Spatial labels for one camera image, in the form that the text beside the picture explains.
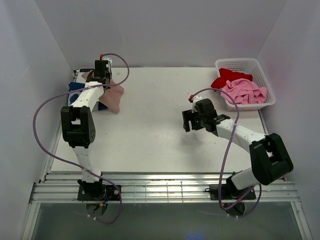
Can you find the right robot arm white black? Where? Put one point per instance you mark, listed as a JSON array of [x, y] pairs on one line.
[[269, 157]]

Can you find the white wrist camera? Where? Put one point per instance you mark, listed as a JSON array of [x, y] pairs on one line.
[[193, 99], [104, 57]]

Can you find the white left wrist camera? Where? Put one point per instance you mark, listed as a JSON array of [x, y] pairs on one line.
[[104, 57]]

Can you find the red t-shirt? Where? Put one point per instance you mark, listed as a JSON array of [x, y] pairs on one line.
[[229, 75]]

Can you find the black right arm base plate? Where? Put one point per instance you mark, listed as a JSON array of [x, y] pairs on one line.
[[227, 194]]

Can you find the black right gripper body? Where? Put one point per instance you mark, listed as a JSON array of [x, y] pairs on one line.
[[197, 120]]

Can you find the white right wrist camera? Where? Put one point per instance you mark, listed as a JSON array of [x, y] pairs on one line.
[[193, 99]]

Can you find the bright pink t-shirt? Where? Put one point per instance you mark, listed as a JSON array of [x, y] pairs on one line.
[[244, 92]]

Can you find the dusty pink printed t-shirt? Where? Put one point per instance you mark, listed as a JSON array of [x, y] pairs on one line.
[[113, 96]]

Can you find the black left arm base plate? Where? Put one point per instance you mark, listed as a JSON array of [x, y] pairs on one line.
[[110, 192]]

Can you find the white plastic laundry basket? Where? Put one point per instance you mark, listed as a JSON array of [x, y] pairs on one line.
[[250, 66]]

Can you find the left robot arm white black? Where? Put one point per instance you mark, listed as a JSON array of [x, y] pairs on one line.
[[78, 128]]

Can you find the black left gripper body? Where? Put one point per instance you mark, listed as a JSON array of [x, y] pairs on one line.
[[108, 75]]

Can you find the aluminium table frame rails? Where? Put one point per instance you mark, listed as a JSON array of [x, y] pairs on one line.
[[152, 188]]

